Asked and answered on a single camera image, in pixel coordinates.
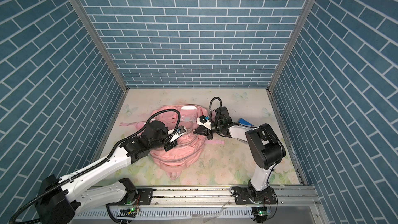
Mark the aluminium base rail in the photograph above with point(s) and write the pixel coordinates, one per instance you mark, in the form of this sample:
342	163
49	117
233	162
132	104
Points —
292	204

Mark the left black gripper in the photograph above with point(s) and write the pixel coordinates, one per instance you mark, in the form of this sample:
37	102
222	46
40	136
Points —
171	145

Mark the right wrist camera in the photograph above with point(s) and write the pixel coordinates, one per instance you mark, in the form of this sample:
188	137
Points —
204	121

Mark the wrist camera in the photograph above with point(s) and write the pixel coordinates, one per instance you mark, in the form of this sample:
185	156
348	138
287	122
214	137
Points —
176	134
204	121

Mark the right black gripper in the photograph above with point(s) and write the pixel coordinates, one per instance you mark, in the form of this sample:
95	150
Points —
207	132

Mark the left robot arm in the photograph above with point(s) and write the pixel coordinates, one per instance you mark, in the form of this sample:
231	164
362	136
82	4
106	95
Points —
58	200

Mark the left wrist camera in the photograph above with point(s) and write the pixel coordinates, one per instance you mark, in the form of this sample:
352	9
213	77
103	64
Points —
176	134

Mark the pink student backpack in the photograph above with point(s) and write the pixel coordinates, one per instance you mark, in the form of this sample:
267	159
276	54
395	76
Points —
189	146

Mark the blue pencil case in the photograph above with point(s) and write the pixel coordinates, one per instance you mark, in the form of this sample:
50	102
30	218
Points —
245	123

